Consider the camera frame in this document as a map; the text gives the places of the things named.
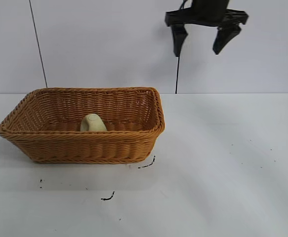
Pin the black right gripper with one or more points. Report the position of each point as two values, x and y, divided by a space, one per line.
208 13

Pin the pale yellow egg yolk pastry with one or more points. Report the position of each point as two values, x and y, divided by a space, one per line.
93 124

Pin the woven brown wicker basket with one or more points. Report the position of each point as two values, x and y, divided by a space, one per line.
84 145

